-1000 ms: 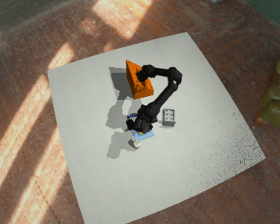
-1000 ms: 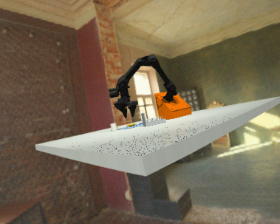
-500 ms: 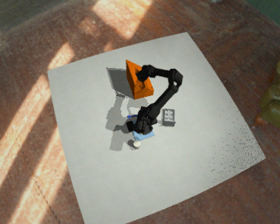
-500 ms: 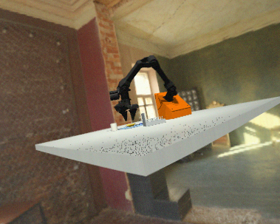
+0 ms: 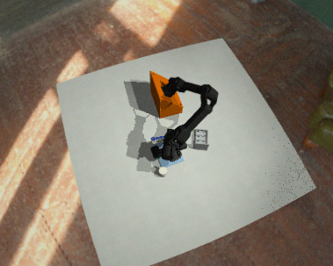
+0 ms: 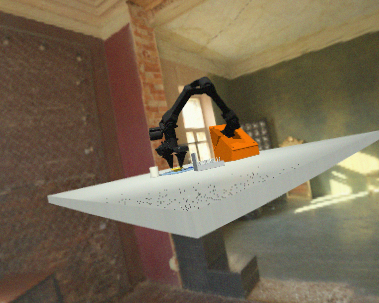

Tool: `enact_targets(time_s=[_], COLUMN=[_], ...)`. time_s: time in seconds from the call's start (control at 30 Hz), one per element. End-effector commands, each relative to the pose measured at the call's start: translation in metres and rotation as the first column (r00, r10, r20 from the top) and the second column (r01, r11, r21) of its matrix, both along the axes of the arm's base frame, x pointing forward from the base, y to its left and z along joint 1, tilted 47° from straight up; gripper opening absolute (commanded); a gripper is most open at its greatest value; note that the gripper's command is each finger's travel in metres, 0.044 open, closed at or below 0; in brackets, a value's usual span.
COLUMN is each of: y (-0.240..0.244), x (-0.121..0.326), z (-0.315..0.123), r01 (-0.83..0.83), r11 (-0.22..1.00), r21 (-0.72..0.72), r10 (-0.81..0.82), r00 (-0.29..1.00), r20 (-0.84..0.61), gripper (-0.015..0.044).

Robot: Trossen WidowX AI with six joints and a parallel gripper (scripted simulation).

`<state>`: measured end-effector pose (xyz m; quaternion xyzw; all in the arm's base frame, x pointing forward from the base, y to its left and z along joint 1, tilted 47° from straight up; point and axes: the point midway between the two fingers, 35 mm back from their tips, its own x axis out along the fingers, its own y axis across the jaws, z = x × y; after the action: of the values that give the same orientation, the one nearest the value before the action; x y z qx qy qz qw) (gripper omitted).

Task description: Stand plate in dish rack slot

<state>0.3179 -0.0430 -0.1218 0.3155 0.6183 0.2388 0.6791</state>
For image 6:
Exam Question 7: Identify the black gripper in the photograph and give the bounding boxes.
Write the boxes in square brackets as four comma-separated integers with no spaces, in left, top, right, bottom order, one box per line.
[159,136,189,169]

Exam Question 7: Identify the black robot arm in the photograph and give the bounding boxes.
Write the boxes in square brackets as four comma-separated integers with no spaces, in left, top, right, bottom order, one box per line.
[149,77,241,155]

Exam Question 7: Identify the grey dish rack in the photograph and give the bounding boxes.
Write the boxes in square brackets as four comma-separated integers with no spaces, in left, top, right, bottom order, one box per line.
[191,153,225,171]

